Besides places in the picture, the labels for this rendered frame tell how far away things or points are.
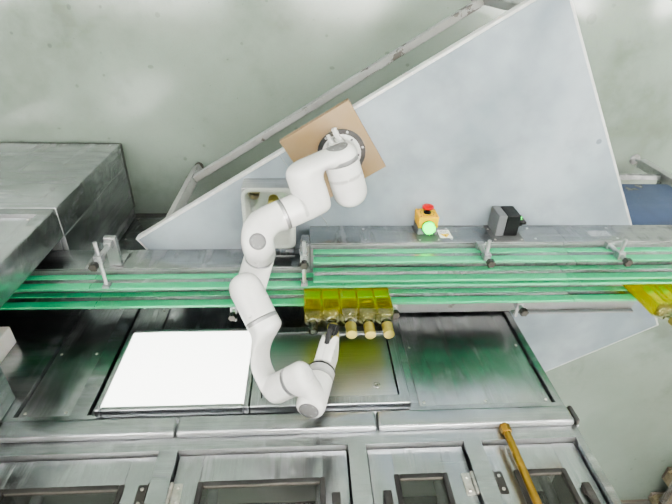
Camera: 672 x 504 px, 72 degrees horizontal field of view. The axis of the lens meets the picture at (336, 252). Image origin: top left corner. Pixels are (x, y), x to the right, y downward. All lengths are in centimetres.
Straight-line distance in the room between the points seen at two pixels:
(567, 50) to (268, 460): 147
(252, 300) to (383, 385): 52
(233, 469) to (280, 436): 15
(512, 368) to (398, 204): 67
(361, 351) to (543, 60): 107
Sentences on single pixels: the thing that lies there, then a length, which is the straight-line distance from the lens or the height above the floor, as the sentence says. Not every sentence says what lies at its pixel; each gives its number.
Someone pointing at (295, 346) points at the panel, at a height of 107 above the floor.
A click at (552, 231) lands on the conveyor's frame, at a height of 80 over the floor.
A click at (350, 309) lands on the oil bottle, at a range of 148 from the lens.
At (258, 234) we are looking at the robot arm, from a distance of 117.
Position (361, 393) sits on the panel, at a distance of 145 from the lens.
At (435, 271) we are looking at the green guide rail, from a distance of 165.
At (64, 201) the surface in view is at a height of 69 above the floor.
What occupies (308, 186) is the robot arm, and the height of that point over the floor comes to 112.
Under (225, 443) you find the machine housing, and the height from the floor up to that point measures 141.
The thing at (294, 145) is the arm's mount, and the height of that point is 77.
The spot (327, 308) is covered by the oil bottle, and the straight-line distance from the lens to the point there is 148.
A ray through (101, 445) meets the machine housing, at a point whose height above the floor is 141.
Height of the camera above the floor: 222
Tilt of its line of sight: 58 degrees down
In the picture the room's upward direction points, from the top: 174 degrees clockwise
